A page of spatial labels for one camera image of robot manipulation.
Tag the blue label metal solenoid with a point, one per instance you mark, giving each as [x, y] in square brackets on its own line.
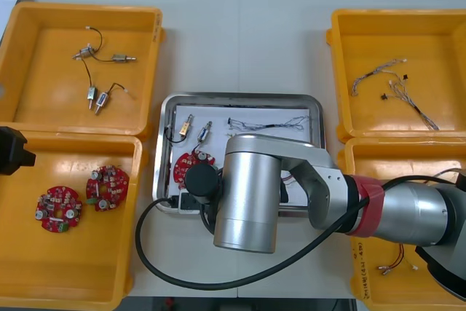
[204, 132]
[102, 99]

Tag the brass-coloured metal solenoid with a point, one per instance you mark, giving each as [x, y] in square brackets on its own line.
[185, 127]

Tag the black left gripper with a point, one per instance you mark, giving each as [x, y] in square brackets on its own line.
[11, 150]

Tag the yellow-orange plastic bin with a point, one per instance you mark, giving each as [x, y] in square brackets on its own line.
[43, 107]
[400, 289]
[73, 263]
[400, 34]

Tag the white paper sheet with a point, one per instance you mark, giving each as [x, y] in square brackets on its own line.
[255, 116]

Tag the silver-grey right robot arm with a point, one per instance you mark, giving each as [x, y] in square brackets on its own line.
[251, 194]

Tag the steel tray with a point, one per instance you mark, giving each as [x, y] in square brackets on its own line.
[11, 1]
[320, 121]

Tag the round red circuit board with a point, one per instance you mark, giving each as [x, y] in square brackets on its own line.
[183, 167]
[58, 212]
[109, 189]

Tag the white harness with black connectors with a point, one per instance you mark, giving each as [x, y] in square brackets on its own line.
[426, 118]

